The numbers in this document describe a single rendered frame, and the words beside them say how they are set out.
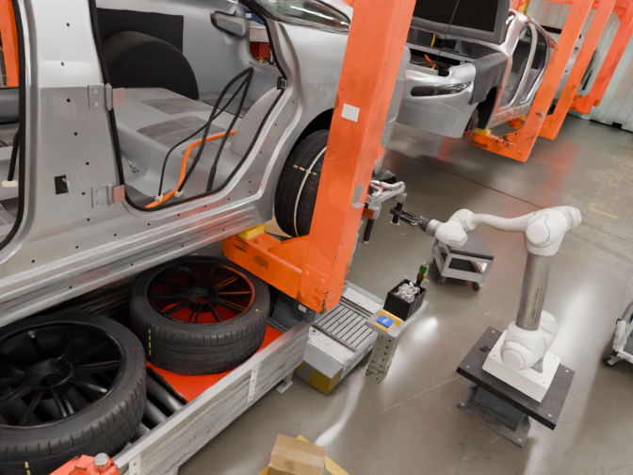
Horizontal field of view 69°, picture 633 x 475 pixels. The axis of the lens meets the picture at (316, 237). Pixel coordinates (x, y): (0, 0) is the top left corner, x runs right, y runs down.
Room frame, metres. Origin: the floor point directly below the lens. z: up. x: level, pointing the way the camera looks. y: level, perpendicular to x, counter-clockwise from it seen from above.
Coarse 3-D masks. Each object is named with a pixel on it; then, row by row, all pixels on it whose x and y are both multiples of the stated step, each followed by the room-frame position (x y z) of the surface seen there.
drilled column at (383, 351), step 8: (384, 336) 1.95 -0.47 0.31; (376, 344) 1.96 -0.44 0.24; (384, 344) 1.94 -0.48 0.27; (392, 344) 1.92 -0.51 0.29; (376, 352) 1.96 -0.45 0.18; (384, 352) 1.95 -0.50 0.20; (392, 352) 1.95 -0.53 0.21; (376, 360) 1.95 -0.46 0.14; (384, 360) 1.93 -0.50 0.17; (392, 360) 2.00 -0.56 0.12; (368, 368) 1.96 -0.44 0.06; (376, 368) 1.94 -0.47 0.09; (384, 368) 1.92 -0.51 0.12; (368, 376) 1.95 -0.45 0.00; (376, 376) 1.93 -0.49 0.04; (384, 376) 1.96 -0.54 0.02
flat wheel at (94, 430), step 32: (32, 320) 1.35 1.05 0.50; (64, 320) 1.39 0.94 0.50; (96, 320) 1.42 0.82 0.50; (0, 352) 1.18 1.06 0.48; (32, 352) 1.30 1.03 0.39; (64, 352) 1.24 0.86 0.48; (96, 352) 1.37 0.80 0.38; (128, 352) 1.29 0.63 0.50; (0, 384) 1.06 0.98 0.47; (32, 384) 1.11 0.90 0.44; (64, 384) 1.11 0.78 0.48; (128, 384) 1.14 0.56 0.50; (64, 416) 0.98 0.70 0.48; (96, 416) 0.99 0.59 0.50; (128, 416) 1.08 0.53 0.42; (0, 448) 0.83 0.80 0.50; (32, 448) 0.85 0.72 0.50; (64, 448) 0.89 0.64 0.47; (96, 448) 0.96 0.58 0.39
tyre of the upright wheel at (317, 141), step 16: (304, 144) 2.37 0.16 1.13; (320, 144) 2.36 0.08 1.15; (288, 160) 2.30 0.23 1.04; (304, 160) 2.28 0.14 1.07; (320, 160) 2.26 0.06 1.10; (288, 176) 2.25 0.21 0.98; (304, 176) 2.21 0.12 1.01; (288, 192) 2.22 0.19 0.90; (304, 192) 2.18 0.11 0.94; (288, 208) 2.20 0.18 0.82; (304, 208) 2.15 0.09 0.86; (288, 224) 2.23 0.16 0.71; (304, 224) 2.16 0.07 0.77
